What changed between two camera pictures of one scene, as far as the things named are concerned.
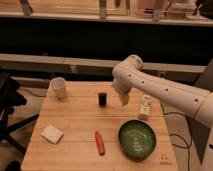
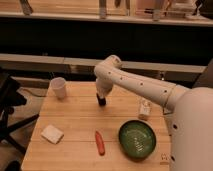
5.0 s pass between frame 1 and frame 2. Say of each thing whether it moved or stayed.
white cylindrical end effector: moved
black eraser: stayed
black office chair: stayed
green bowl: stayed
